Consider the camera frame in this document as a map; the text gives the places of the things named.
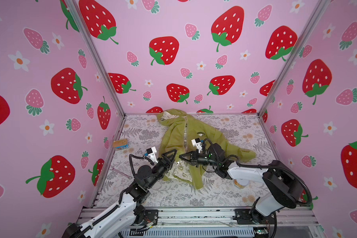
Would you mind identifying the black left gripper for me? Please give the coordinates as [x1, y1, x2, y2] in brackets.
[146, 150, 175, 191]

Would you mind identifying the green zip-up jacket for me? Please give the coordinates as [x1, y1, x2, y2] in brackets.
[157, 108, 257, 190]

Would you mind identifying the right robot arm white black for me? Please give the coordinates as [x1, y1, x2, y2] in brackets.
[179, 143, 312, 224]

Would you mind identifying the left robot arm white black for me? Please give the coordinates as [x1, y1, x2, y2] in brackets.
[62, 149, 177, 238]

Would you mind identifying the small orange blue box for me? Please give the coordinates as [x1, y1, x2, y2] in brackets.
[112, 139, 129, 150]

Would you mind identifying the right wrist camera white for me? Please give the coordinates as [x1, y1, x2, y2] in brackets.
[191, 138, 203, 153]

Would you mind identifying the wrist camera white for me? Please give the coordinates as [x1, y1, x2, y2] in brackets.
[144, 147, 158, 165]
[191, 138, 203, 153]

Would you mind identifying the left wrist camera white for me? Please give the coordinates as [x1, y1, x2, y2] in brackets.
[144, 147, 158, 165]

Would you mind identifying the aluminium front rail frame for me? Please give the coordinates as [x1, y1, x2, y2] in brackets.
[77, 207, 326, 238]

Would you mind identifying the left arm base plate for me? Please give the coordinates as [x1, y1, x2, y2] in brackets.
[133, 209, 159, 227]

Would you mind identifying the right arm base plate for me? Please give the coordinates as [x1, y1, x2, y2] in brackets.
[233, 208, 276, 225]

